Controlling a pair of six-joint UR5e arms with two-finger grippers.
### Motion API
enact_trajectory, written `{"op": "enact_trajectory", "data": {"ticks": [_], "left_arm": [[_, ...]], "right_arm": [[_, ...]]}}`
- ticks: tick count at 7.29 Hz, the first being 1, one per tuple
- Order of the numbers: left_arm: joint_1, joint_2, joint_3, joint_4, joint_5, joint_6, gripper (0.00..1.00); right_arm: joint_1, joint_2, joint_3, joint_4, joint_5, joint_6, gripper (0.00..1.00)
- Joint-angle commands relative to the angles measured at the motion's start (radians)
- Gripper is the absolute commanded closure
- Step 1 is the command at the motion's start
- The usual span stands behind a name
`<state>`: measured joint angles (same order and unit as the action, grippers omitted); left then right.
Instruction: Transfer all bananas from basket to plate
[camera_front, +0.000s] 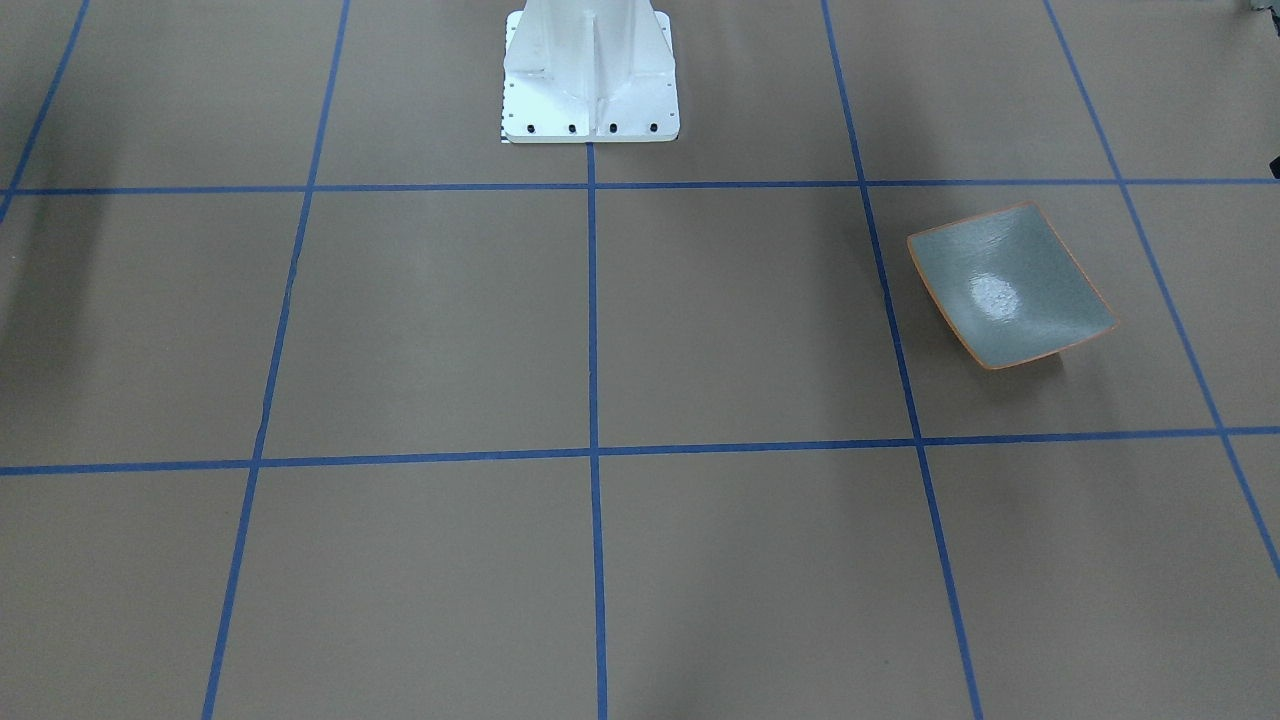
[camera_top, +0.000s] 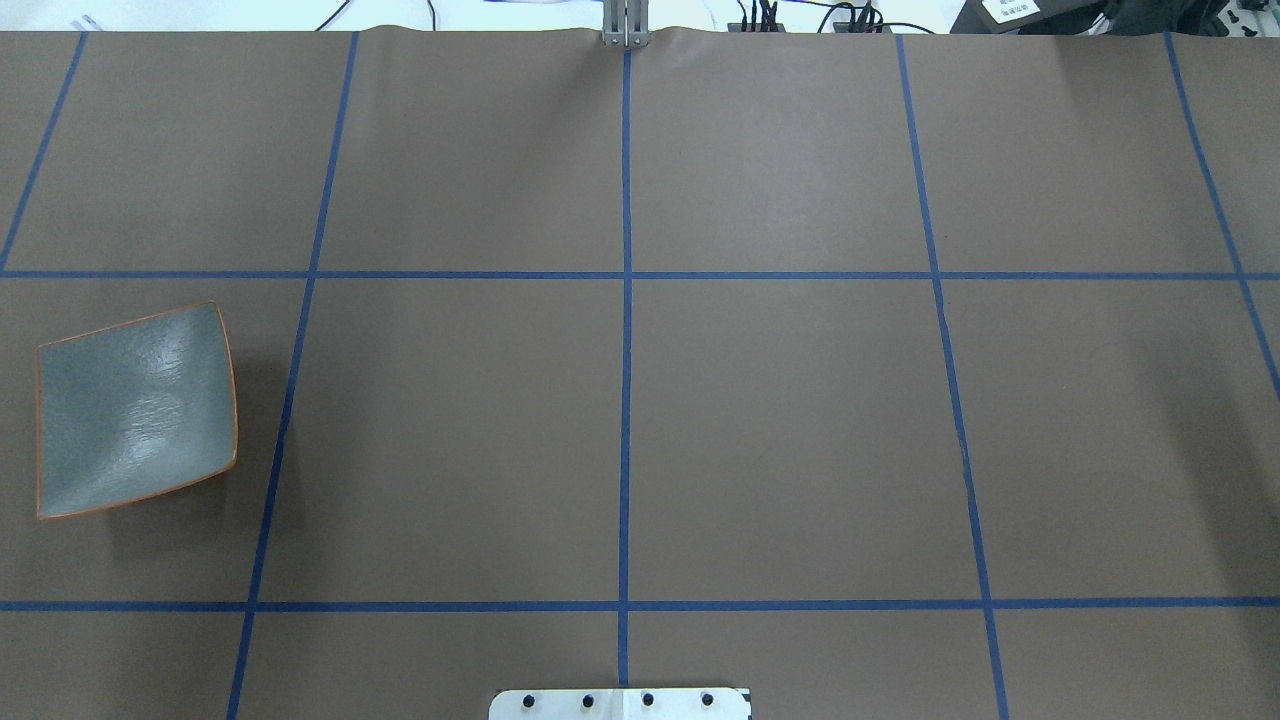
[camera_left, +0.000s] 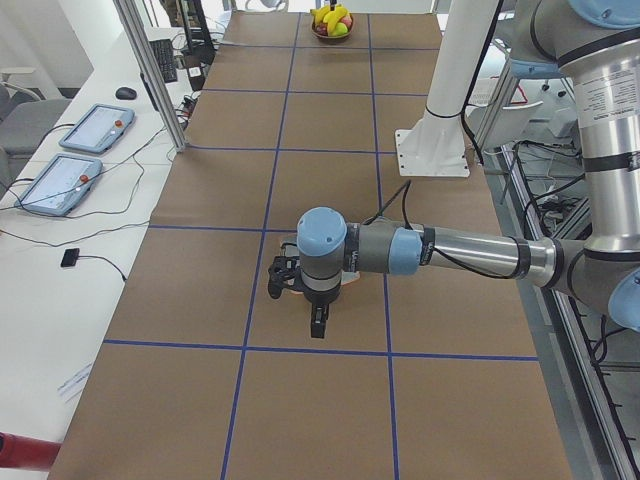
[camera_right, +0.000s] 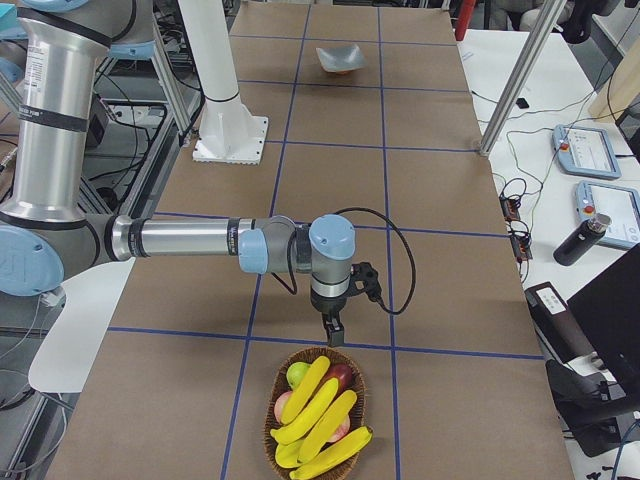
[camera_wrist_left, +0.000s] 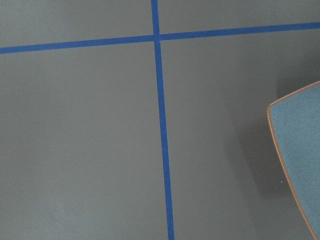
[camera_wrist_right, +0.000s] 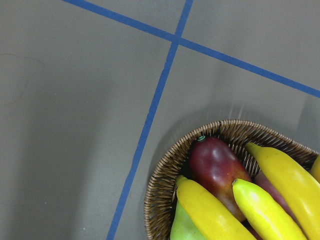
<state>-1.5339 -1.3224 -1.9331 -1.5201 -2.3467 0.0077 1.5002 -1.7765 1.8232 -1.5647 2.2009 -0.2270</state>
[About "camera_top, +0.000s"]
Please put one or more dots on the grey square plate orange rim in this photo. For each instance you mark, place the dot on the grey square plate orange rim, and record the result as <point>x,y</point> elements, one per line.
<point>134,411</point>

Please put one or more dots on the aluminium frame post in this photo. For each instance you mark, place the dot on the aluminium frame post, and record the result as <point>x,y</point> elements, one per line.
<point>625,23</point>

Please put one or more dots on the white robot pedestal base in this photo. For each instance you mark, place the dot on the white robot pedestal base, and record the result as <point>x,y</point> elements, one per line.
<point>623,703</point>

